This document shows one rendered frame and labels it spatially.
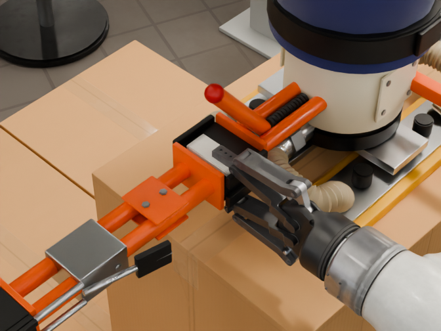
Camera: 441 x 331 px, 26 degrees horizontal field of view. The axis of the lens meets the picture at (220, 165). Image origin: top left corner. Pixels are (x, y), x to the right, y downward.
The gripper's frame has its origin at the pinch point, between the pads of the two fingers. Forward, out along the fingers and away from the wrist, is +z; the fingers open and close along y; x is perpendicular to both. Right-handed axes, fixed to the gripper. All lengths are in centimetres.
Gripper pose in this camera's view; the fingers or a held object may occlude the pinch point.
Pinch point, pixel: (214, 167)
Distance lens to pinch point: 117.3
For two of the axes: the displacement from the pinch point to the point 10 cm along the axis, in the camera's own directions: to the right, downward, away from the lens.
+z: -7.3, -4.9, 4.8
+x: 6.9, -5.2, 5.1
